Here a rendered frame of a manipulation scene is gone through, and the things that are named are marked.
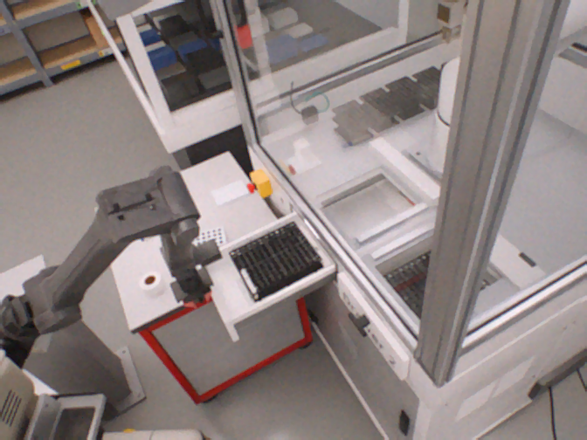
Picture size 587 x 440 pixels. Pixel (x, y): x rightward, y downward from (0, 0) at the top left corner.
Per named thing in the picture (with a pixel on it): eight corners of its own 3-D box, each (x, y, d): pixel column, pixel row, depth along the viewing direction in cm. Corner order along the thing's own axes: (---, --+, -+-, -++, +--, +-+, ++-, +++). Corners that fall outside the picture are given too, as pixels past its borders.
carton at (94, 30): (99, 49, 422) (84, 19, 401) (91, 37, 442) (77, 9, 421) (140, 34, 432) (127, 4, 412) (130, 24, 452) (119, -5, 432)
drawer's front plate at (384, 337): (402, 381, 109) (403, 361, 101) (339, 295, 128) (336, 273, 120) (407, 378, 109) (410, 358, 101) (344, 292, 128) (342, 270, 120)
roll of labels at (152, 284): (159, 274, 149) (155, 267, 146) (169, 287, 145) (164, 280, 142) (140, 286, 147) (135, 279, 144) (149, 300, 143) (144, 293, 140)
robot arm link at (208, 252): (161, 243, 102) (176, 277, 100) (208, 222, 105) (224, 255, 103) (169, 253, 113) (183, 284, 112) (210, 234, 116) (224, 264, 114)
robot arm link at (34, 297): (8, 305, 86) (17, 331, 85) (30, 284, 81) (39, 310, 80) (55, 293, 94) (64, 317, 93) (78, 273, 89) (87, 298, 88)
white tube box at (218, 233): (192, 259, 151) (189, 252, 149) (190, 241, 157) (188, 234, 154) (228, 250, 152) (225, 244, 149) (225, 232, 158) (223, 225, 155)
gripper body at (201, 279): (215, 286, 117) (208, 271, 111) (178, 305, 114) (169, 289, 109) (206, 270, 121) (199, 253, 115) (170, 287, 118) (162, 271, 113)
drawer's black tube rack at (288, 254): (256, 307, 127) (252, 294, 122) (233, 264, 138) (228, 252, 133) (324, 271, 132) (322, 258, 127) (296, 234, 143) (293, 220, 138)
